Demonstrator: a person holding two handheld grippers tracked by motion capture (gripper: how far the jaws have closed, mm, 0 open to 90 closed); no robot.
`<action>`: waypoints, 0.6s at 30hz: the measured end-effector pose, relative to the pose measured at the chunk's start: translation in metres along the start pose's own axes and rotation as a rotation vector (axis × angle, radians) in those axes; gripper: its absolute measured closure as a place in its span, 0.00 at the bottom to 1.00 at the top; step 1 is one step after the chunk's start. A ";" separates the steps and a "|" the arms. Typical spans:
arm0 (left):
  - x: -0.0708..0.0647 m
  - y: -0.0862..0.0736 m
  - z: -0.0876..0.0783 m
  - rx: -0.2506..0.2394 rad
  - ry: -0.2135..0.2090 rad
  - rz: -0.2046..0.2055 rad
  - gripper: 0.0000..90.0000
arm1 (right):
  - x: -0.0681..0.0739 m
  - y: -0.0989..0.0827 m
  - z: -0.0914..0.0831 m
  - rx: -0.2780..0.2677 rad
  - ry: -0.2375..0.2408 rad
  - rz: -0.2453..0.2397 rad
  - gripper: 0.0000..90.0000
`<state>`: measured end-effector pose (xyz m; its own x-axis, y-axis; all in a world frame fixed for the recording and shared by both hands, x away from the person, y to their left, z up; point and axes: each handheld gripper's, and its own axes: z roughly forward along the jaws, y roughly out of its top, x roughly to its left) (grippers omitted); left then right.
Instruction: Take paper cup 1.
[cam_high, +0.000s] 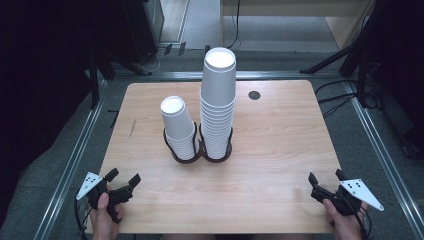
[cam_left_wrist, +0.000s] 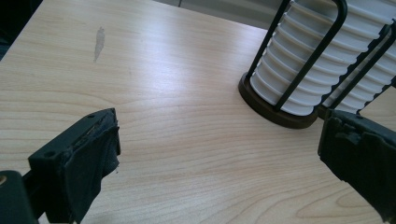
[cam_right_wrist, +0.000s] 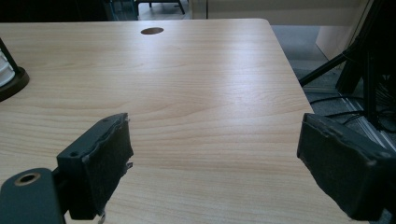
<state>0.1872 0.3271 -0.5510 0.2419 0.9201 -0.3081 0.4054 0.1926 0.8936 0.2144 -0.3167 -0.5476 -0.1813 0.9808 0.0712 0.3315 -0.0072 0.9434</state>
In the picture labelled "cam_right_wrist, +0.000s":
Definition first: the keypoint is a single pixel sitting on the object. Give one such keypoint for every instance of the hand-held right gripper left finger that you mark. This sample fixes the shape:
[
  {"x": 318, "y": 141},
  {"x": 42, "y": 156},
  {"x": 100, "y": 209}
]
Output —
[{"x": 93, "y": 168}]

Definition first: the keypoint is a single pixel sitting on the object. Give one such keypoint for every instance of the light wooden desk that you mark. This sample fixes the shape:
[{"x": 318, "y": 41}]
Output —
[{"x": 280, "y": 12}]

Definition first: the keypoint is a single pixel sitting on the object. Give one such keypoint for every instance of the black tripod stand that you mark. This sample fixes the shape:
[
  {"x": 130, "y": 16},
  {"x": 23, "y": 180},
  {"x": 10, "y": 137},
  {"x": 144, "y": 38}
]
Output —
[{"x": 370, "y": 62}]

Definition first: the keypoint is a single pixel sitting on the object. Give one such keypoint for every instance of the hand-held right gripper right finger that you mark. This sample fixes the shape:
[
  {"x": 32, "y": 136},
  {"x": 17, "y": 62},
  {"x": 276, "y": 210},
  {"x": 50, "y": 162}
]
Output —
[{"x": 345, "y": 168}]

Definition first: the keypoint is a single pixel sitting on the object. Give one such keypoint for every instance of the metal floor rail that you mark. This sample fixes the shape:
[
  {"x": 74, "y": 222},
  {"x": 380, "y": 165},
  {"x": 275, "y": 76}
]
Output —
[{"x": 378, "y": 135}]

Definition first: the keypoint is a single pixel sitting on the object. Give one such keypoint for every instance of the dark round cup holder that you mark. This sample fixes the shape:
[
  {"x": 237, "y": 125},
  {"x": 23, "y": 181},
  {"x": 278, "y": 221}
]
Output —
[{"x": 18, "y": 82}]

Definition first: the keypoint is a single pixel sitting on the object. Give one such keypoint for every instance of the black furniture legs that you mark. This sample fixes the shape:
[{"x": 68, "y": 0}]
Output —
[{"x": 162, "y": 2}]

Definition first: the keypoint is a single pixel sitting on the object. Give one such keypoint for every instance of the black cabinet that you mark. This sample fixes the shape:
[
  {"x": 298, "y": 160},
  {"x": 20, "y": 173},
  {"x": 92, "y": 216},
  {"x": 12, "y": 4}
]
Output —
[{"x": 121, "y": 9}]

